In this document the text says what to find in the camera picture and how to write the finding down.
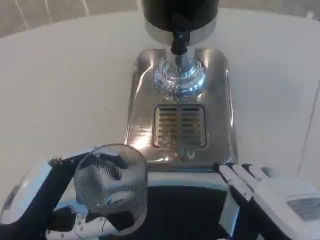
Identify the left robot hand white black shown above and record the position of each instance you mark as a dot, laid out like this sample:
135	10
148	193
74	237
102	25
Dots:
37	195

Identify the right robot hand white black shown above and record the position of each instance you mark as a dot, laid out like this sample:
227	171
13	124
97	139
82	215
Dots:
275	200

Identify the clear ribbed glass cup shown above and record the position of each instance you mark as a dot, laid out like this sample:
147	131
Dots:
112	190

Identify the black white robot torso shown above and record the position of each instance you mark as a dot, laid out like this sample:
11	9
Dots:
185	210

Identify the steel drip tray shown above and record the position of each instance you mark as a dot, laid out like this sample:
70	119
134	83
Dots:
217	112

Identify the slotted steel drain grid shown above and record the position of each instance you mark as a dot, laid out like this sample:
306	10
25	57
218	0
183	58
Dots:
179	126

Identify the black dispenser tap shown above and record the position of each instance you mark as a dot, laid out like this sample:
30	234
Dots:
180	42

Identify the black steel drink dispenser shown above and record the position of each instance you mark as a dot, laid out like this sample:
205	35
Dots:
160	15

